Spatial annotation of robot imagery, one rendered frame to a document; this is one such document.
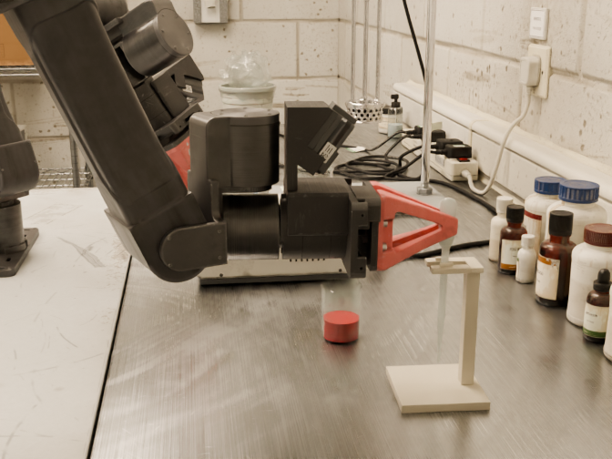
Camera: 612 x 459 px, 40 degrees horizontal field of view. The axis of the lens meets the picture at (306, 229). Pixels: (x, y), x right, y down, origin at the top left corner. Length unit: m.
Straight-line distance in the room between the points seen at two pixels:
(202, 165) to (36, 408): 0.27
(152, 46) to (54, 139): 2.56
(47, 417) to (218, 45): 2.75
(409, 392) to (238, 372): 0.17
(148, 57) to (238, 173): 0.33
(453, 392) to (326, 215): 0.21
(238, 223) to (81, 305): 0.38
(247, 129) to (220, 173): 0.04
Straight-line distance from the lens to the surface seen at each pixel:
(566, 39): 1.42
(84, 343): 0.92
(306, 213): 0.69
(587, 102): 1.34
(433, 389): 0.79
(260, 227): 0.70
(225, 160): 0.69
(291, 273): 1.06
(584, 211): 1.06
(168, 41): 0.97
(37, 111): 3.51
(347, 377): 0.82
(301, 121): 0.69
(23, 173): 1.19
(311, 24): 3.46
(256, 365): 0.85
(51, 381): 0.85
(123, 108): 0.64
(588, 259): 0.95
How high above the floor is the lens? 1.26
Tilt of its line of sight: 16 degrees down
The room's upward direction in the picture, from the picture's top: straight up
